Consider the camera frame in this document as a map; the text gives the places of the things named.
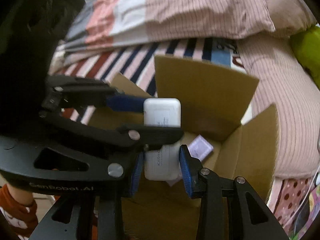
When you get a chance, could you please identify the lilac rectangular box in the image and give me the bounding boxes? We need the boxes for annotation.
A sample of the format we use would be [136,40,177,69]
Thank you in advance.
[188,135,214,161]

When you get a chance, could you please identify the white power bank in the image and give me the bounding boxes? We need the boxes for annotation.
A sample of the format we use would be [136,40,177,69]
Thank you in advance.
[143,98,183,181]

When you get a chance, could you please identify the person forearm red sleeve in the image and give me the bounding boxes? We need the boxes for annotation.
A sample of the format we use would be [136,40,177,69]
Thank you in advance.
[1,183,39,239]

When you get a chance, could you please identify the striped fleece blanket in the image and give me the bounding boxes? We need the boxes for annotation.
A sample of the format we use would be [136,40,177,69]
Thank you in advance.
[48,37,245,126]

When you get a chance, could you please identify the striped folded quilt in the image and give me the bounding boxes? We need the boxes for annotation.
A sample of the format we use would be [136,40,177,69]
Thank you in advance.
[64,0,275,52]

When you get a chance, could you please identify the brown cardboard box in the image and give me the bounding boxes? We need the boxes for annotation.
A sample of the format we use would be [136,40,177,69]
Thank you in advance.
[87,54,279,240]

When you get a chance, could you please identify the pink ribbed pillow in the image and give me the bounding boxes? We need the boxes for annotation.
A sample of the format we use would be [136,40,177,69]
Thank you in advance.
[236,0,319,178]

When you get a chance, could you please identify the green plush toy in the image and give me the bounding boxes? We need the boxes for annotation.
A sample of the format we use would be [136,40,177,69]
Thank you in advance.
[290,25,320,88]

